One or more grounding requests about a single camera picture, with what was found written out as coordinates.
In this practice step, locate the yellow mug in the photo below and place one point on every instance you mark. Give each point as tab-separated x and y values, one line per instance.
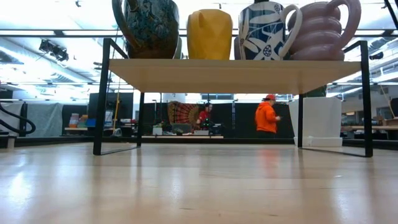
210	34

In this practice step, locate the dark glazed mug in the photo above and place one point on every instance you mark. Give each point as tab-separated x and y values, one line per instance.
152	31

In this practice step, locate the white mug blue leaf print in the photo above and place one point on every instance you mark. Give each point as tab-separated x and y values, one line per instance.
261	31

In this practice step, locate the pink bubble-ringed mug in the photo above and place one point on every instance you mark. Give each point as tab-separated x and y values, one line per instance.
317	34

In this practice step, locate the person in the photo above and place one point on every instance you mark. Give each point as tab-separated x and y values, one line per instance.
265	118
204	115

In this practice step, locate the patterned round tapestry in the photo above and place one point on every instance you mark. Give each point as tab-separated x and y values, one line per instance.
183	113

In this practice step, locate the wooden shelf riser black legs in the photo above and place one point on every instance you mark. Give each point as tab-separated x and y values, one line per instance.
233	74

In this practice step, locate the black display panel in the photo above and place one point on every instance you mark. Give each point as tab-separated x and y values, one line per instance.
121	105

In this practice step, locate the white hexagonal planter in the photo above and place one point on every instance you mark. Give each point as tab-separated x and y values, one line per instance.
318	121

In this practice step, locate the grey partition screen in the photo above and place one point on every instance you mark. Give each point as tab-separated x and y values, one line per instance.
45	119

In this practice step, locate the ceiling-mounted black light rig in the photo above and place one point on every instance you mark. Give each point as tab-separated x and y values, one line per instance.
54	51

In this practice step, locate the black aluminium table frame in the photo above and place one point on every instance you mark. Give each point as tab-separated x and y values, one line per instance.
62	140

